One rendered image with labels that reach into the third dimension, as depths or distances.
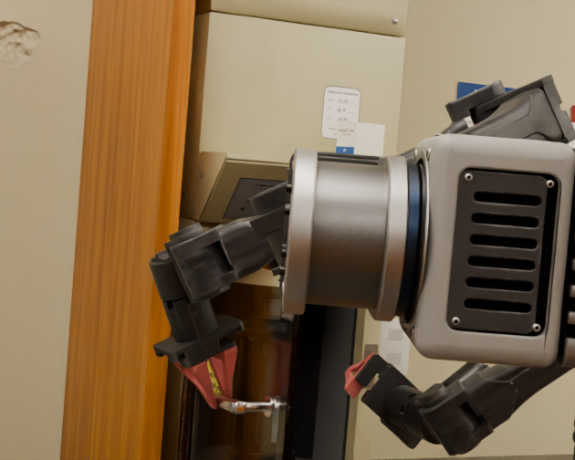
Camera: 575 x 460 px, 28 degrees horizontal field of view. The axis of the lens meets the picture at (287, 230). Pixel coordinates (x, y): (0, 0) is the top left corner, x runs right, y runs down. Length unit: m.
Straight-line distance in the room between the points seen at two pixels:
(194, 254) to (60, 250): 0.76
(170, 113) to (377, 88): 0.37
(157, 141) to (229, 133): 0.14
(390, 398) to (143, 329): 0.35
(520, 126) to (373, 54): 0.59
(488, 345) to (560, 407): 1.78
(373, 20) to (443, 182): 1.02
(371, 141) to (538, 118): 0.47
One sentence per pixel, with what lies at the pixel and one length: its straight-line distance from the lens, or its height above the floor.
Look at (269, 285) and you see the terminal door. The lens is 1.44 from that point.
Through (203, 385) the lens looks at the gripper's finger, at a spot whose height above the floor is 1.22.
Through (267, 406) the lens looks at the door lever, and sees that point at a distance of 1.43.
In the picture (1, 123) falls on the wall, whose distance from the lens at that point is 2.03.
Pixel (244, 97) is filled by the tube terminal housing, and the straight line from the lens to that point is 1.68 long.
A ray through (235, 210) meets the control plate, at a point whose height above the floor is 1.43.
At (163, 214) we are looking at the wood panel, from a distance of 1.55.
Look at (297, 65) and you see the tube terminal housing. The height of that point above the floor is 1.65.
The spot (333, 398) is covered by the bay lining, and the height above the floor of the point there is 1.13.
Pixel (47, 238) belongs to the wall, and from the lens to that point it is 2.05.
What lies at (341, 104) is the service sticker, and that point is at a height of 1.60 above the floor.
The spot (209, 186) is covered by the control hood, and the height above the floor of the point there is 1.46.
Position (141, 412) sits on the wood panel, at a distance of 1.59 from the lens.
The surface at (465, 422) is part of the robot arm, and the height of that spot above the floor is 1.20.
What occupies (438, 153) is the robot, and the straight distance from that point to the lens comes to 0.77.
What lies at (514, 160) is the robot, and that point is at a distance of 0.78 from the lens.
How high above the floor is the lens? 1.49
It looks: 3 degrees down
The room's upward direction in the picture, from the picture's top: 5 degrees clockwise
